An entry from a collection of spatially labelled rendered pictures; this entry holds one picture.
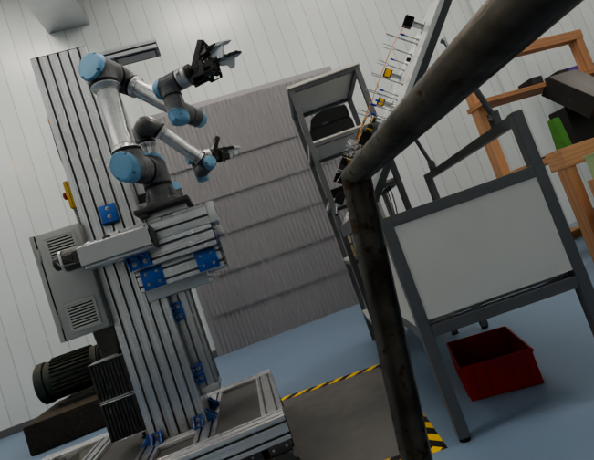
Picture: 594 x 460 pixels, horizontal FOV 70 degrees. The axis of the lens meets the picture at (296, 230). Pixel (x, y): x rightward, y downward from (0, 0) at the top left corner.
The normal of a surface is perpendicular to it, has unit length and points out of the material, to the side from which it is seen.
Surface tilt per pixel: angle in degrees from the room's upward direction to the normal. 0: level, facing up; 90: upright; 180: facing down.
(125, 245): 90
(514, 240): 90
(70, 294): 90
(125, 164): 98
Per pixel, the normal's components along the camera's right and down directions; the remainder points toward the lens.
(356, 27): 0.13, -0.11
